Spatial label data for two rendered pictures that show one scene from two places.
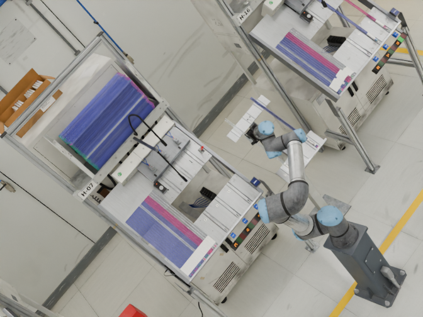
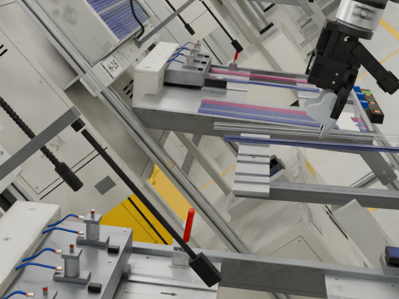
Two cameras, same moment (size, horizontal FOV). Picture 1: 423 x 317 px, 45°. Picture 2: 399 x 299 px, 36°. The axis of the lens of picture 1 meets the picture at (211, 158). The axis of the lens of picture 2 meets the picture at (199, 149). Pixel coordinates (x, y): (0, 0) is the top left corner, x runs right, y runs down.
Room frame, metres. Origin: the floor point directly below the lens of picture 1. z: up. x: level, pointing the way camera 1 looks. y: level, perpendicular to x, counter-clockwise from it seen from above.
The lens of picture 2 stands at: (1.94, 0.80, 1.36)
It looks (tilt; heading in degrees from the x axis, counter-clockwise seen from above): 12 degrees down; 301
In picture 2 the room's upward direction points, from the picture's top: 40 degrees counter-clockwise
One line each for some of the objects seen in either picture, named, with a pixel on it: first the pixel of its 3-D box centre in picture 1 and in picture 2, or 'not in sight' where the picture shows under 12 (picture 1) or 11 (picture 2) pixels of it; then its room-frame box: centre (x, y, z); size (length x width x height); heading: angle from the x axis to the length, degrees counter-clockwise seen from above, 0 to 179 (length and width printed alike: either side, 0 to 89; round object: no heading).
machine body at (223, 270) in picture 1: (205, 231); not in sight; (2.82, 0.39, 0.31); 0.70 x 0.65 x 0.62; 103
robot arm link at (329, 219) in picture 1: (330, 220); not in sight; (1.77, -0.25, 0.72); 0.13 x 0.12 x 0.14; 59
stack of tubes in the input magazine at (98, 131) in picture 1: (107, 121); not in sight; (2.71, 0.30, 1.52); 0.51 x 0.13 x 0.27; 103
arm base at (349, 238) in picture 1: (340, 231); not in sight; (1.77, -0.25, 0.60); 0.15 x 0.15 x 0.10
